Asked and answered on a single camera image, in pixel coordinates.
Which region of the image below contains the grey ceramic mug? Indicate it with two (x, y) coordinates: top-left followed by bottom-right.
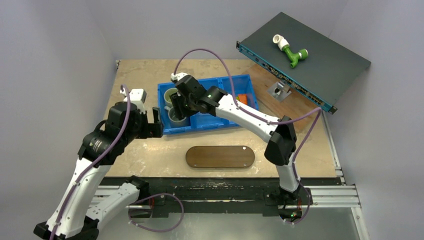
(164, 106), (190, 128)

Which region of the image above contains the brown oval wooden tray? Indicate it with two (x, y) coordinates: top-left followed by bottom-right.
(185, 145), (256, 169)

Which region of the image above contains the blue plastic bin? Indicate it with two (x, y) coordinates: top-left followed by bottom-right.
(157, 74), (259, 135)

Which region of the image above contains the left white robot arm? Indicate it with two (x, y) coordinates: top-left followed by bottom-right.
(33, 101), (164, 240)

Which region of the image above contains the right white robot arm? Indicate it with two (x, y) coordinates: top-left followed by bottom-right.
(170, 72), (301, 204)

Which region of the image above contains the orange toothpaste tube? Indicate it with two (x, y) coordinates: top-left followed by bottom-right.
(236, 93), (249, 105)

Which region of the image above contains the pale green ceramic mug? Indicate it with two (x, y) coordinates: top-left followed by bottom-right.
(163, 87), (178, 108)

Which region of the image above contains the plywood board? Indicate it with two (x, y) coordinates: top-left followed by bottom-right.
(243, 64), (317, 119)

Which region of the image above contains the green white pipe fitting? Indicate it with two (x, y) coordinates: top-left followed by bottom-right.
(272, 34), (309, 69)

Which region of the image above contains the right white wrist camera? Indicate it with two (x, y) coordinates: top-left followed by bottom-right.
(170, 72), (188, 84)

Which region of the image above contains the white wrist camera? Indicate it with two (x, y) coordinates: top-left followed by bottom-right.
(170, 72), (188, 84)
(126, 88), (147, 114)

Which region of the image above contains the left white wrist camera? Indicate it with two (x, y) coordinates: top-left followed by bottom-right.
(126, 88), (147, 114)

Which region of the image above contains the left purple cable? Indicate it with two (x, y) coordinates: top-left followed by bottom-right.
(47, 84), (132, 240)

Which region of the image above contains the purple cable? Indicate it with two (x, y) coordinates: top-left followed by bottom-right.
(47, 84), (132, 240)
(172, 48), (323, 226)

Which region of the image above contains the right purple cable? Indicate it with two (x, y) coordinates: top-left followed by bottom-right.
(172, 48), (323, 226)

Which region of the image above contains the black aluminium base frame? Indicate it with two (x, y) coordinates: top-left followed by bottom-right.
(82, 177), (362, 220)

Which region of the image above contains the small metal bracket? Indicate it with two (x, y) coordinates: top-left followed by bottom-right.
(267, 82), (292, 102)

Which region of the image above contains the dark network switch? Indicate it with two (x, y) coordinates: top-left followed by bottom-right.
(236, 12), (371, 114)

